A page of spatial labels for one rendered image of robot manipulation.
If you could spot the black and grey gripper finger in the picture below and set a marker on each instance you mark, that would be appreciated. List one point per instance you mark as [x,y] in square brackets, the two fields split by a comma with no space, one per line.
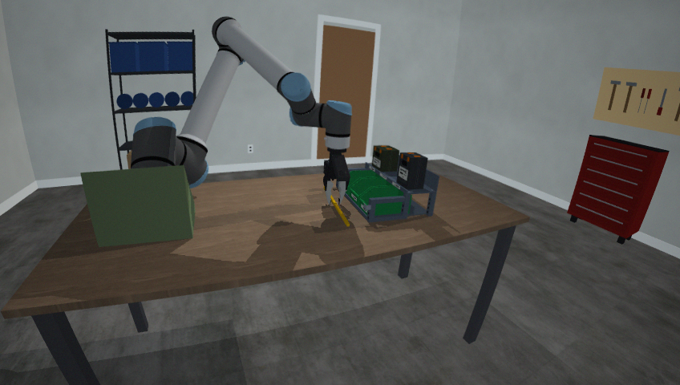
[342,189]
[328,186]

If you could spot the yellow bar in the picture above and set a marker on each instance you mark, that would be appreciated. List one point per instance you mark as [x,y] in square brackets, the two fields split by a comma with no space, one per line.
[340,211]

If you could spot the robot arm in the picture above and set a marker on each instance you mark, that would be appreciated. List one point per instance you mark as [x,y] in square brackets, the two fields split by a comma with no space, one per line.
[155,143]

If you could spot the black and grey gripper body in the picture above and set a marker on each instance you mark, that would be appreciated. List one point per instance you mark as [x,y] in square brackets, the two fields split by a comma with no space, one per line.
[328,166]

